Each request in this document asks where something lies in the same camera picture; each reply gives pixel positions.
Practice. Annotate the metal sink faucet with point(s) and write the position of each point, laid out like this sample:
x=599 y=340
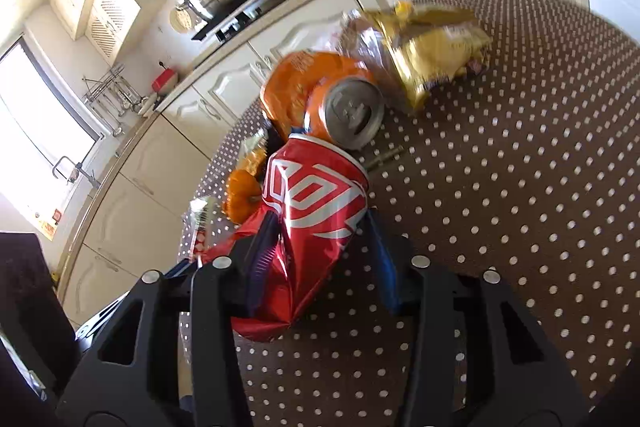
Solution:
x=67 y=167

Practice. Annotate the red yellow packet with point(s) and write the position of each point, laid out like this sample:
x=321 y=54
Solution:
x=50 y=223

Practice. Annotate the brown polka dot tablecloth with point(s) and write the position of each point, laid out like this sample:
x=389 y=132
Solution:
x=500 y=167

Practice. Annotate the red box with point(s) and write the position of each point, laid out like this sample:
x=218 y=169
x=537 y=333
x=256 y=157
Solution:
x=165 y=79

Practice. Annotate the round cream trivet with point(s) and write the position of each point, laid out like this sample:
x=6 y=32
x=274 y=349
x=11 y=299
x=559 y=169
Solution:
x=181 y=17

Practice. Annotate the white red snack wrapper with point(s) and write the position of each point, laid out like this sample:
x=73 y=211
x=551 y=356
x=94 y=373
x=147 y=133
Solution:
x=202 y=219

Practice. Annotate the orange mandarin fruit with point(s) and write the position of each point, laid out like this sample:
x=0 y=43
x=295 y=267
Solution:
x=241 y=197

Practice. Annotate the black gas stove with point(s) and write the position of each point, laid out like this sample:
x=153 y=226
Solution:
x=260 y=4

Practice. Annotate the cream base cabinets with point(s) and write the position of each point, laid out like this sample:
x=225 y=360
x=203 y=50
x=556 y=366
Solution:
x=160 y=152

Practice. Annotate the clear plastic bag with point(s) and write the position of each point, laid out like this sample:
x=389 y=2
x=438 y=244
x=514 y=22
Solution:
x=367 y=44

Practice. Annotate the small olive stick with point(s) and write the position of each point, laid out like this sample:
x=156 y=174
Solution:
x=384 y=158

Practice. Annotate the bright window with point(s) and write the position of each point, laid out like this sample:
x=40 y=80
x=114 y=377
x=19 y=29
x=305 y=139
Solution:
x=35 y=122

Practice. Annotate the gold foil snack bag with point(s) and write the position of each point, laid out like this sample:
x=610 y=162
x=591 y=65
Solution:
x=430 y=52

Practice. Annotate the red foil snack bag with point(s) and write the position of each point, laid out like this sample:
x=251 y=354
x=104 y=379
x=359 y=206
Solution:
x=315 y=202

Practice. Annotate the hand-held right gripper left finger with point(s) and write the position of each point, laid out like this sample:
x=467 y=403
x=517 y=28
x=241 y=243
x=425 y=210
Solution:
x=260 y=257

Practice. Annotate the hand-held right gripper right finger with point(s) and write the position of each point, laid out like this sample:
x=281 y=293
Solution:
x=387 y=267

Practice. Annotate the orange drink can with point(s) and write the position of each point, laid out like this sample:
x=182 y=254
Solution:
x=295 y=87

